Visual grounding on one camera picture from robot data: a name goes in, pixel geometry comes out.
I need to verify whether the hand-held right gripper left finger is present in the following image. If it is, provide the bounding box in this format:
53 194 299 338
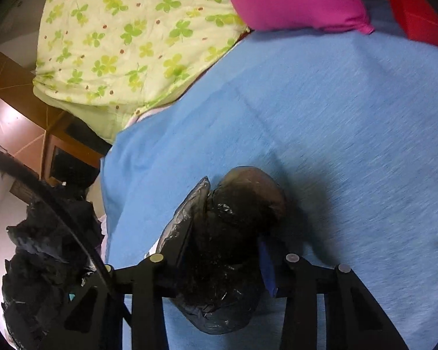
53 253 178 350

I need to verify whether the green clover print quilt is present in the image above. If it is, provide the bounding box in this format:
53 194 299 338
33 0 251 144

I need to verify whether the pink pillow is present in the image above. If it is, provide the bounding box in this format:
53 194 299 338
219 0 375 35

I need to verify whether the crumpled black trash bag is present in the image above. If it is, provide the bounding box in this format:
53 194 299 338
2 184 105 350

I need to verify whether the black plastic bag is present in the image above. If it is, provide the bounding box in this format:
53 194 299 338
155 166 289 336

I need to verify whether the brown wooden nightstand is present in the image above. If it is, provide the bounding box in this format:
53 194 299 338
0 45 112 190

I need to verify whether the red paper gift bag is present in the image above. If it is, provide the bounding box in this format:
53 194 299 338
378 0 438 52

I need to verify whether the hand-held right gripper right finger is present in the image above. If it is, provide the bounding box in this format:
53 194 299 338
257 235 411 350

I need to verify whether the blue bed sheet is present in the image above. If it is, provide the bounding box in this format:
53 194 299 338
100 0 438 350

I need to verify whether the black cable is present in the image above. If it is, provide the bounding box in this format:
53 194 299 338
0 148 112 292

